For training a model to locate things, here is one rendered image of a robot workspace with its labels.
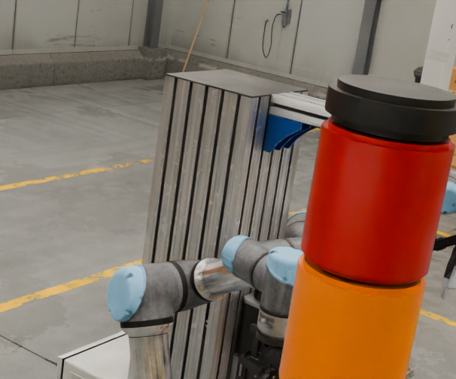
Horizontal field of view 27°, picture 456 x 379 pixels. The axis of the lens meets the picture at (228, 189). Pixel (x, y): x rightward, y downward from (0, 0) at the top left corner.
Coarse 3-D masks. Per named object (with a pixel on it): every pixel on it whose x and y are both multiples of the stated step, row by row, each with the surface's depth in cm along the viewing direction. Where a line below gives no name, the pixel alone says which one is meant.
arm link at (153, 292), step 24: (144, 264) 207; (168, 264) 208; (120, 288) 202; (144, 288) 200; (168, 288) 204; (120, 312) 201; (144, 312) 201; (168, 312) 203; (144, 336) 202; (144, 360) 202; (168, 360) 204
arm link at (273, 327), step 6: (264, 312) 173; (258, 318) 170; (264, 318) 168; (270, 318) 167; (276, 318) 166; (282, 318) 166; (258, 324) 169; (264, 324) 168; (270, 324) 167; (276, 324) 167; (282, 324) 167; (264, 330) 168; (270, 330) 167; (276, 330) 167; (282, 330) 167; (270, 336) 168; (276, 336) 167; (282, 336) 167
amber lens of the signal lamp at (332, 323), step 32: (320, 288) 35; (352, 288) 35; (384, 288) 35; (416, 288) 36; (288, 320) 37; (320, 320) 35; (352, 320) 35; (384, 320) 35; (416, 320) 36; (288, 352) 37; (320, 352) 35; (352, 352) 35; (384, 352) 35
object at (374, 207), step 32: (320, 160) 35; (352, 160) 33; (384, 160) 33; (416, 160) 33; (448, 160) 34; (320, 192) 35; (352, 192) 34; (384, 192) 33; (416, 192) 33; (320, 224) 35; (352, 224) 34; (384, 224) 34; (416, 224) 34; (320, 256) 35; (352, 256) 34; (384, 256) 34; (416, 256) 34
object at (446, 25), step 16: (448, 0) 490; (448, 16) 491; (432, 32) 498; (448, 32) 492; (432, 48) 499; (448, 48) 495; (432, 64) 500; (448, 64) 500; (432, 80) 502; (448, 80) 506
